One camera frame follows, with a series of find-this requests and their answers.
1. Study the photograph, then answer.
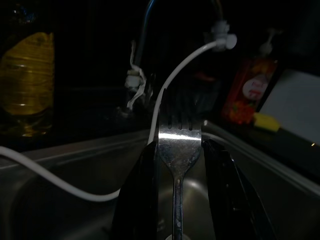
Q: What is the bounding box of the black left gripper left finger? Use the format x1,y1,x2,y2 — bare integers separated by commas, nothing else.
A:
110,142,159,240

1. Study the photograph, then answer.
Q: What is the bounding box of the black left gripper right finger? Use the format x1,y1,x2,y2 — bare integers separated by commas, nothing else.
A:
201,138,276,240

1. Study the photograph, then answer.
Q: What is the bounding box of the silver metal fork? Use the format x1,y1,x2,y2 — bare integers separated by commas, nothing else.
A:
157,87,202,240

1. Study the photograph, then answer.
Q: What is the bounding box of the chrome kitchen faucet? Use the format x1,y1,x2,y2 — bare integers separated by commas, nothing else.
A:
117,0,230,118

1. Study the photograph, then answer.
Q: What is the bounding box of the stainless steel sink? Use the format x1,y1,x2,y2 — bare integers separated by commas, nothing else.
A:
0,119,320,240

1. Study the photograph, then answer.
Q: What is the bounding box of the yellow sponge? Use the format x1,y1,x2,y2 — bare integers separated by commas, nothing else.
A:
252,112,281,133

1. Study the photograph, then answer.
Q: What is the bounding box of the red dish soap pump bottle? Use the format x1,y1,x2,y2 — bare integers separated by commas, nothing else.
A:
220,27,283,126

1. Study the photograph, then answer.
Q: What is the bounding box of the white board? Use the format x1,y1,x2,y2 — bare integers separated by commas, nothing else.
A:
257,68,320,147

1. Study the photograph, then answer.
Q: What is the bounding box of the yellow cooking oil bottle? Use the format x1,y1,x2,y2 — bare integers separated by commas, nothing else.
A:
0,4,56,138

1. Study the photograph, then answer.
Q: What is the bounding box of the white flexible hose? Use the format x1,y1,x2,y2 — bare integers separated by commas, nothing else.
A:
0,40,219,203

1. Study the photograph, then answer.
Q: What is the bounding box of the white hose connector fitting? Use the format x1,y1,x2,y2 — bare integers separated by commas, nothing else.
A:
204,20,238,52

